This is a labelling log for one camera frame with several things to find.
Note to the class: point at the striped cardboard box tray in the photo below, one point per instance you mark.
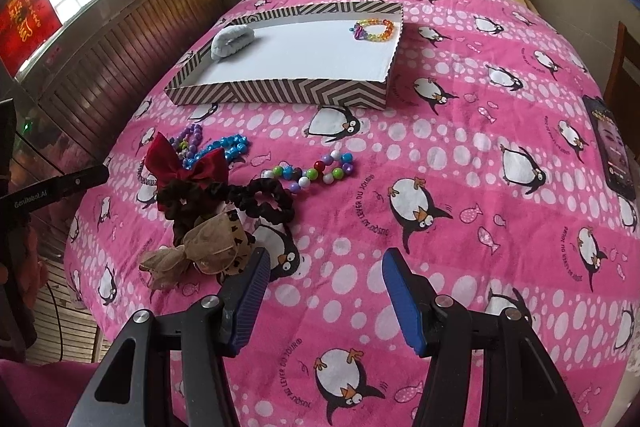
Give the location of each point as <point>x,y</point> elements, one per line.
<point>300,52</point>

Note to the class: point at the brown scrunchie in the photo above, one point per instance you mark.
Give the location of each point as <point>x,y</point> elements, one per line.
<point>172,199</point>

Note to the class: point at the wooden chair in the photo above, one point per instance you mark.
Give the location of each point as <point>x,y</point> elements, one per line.
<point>622,67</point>

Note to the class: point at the black smartphone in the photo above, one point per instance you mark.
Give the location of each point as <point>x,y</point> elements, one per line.
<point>611,147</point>

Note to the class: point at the maroon clothing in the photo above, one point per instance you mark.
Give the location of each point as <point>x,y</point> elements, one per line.
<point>35,397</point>

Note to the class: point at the wooden slatted panel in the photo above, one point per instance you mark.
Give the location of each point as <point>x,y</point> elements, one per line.
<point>115,72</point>

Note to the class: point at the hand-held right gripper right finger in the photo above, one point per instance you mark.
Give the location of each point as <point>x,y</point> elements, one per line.
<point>400,302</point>

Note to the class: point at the red wall poster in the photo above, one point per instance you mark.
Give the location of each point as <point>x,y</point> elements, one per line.
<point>27,19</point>

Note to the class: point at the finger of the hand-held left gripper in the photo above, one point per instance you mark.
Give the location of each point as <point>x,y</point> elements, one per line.
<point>82,181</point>

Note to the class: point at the pink penguin print blanket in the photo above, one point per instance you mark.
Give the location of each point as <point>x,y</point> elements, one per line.
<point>450,147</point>

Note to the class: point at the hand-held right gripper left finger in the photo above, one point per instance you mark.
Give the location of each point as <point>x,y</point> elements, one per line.
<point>250,302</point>

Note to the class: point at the black scrunchie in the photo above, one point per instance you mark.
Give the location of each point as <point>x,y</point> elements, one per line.
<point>272,202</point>

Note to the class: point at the red velvet pouch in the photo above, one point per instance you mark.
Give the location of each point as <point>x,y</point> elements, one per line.
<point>202,167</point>

